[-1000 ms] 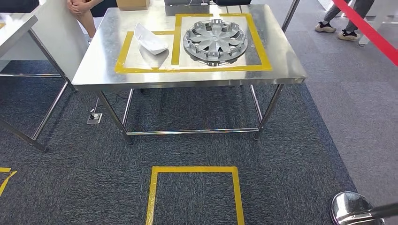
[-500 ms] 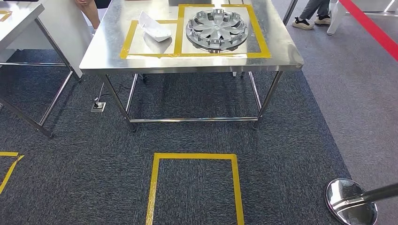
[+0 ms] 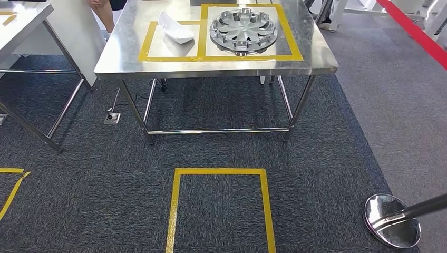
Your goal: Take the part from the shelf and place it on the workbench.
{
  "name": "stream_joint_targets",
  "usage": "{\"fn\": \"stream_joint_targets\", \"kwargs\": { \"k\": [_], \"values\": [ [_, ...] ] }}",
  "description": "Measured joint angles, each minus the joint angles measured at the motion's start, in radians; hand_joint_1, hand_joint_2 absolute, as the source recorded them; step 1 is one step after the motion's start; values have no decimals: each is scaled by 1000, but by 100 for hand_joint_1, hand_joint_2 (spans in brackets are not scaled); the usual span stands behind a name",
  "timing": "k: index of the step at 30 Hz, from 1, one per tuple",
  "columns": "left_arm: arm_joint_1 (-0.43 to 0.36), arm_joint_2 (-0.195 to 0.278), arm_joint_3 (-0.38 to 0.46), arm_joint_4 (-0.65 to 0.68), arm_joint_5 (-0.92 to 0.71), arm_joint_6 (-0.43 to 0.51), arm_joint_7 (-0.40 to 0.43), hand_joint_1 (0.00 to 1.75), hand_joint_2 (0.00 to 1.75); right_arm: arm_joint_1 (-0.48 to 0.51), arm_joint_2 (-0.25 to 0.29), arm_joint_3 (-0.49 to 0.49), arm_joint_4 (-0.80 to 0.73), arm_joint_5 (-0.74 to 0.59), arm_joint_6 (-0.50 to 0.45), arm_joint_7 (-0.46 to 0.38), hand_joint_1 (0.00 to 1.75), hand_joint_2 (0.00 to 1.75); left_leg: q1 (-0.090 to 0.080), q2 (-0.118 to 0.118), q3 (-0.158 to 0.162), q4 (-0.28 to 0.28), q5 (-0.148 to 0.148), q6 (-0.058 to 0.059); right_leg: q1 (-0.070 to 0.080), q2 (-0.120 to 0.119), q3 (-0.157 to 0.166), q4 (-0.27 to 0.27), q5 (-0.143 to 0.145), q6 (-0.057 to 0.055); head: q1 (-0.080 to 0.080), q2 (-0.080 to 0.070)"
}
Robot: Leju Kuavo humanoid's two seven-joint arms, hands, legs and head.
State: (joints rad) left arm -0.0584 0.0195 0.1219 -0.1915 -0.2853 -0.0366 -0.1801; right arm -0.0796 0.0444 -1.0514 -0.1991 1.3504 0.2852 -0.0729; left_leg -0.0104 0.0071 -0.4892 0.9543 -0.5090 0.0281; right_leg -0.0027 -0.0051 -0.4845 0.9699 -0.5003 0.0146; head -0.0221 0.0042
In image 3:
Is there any white plastic mirror cover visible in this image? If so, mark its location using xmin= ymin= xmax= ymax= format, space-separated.
xmin=158 ymin=10 xmax=195 ymax=45

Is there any floor power socket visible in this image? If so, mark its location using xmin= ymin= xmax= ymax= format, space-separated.
xmin=104 ymin=107 xmax=122 ymax=125

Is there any red barrier belt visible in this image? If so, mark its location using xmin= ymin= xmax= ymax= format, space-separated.
xmin=376 ymin=0 xmax=447 ymax=71

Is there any stainless steel workbench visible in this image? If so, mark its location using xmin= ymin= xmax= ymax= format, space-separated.
xmin=0 ymin=0 xmax=93 ymax=152
xmin=93 ymin=0 xmax=339 ymax=145

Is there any grey wheel hubcap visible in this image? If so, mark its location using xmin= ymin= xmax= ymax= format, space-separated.
xmin=209 ymin=7 xmax=278 ymax=56

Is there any chrome stanchion post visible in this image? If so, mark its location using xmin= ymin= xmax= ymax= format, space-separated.
xmin=363 ymin=192 xmax=447 ymax=249

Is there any person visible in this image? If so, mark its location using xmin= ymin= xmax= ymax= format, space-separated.
xmin=304 ymin=0 xmax=333 ymax=32
xmin=87 ymin=0 xmax=128 ymax=34

